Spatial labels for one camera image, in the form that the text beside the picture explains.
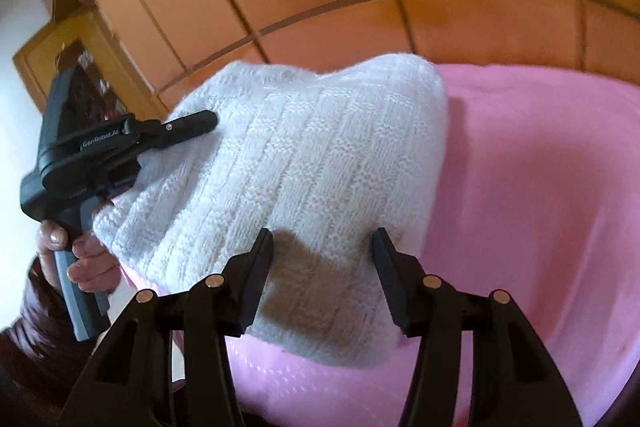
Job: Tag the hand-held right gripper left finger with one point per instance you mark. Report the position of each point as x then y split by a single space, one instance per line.
257 267

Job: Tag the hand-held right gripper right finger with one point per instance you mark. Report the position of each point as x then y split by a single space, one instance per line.
387 267

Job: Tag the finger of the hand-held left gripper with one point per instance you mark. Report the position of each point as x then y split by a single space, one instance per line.
190 124

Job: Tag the white knit sweater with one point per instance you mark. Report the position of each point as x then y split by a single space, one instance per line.
310 167

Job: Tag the person's left hand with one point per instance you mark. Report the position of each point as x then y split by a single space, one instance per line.
92 264

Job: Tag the wooden framed dark picture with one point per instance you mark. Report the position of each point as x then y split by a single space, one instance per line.
95 72

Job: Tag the pink knit blanket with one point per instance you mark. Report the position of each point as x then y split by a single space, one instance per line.
525 217

